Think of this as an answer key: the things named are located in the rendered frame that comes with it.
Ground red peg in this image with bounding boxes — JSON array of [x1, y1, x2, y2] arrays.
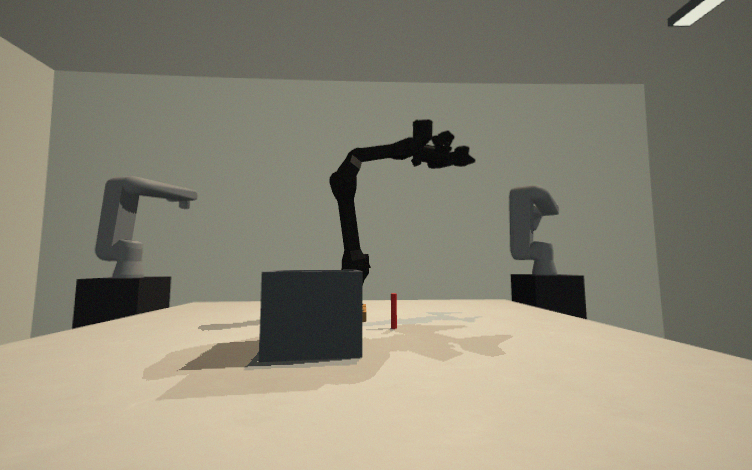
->
[[391, 293, 397, 329]]

